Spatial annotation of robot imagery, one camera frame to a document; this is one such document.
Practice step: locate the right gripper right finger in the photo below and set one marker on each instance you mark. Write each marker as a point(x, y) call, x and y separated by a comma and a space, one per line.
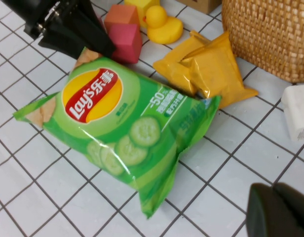
point(300, 212)

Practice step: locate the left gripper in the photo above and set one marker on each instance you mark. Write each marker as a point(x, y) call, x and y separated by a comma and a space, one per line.
point(26, 14)

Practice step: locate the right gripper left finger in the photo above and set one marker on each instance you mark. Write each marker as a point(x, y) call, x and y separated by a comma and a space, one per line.
point(263, 214)

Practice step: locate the green Lay's chips bag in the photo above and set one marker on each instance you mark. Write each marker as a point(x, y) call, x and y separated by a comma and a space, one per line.
point(112, 128)

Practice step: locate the yellow snack packet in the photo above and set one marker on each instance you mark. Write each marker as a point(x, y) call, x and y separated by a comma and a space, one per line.
point(174, 71)
point(216, 74)

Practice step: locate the orange foam cube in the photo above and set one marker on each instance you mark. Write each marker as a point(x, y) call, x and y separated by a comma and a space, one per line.
point(121, 16)

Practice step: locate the red foam cube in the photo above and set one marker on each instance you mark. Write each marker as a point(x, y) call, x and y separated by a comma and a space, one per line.
point(125, 44)

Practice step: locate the yellow foam cube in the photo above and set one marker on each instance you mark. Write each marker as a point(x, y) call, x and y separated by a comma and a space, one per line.
point(144, 7)

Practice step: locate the yellow rubber duck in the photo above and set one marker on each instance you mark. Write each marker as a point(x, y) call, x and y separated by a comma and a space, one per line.
point(164, 27)

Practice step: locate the brown cardboard box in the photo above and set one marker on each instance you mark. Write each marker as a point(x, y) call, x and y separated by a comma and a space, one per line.
point(201, 5)

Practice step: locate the woven rattan basket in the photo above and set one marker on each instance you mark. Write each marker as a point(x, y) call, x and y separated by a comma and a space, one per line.
point(270, 37)

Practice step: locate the white USB wall charger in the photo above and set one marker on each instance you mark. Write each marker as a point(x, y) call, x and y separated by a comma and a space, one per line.
point(297, 113)

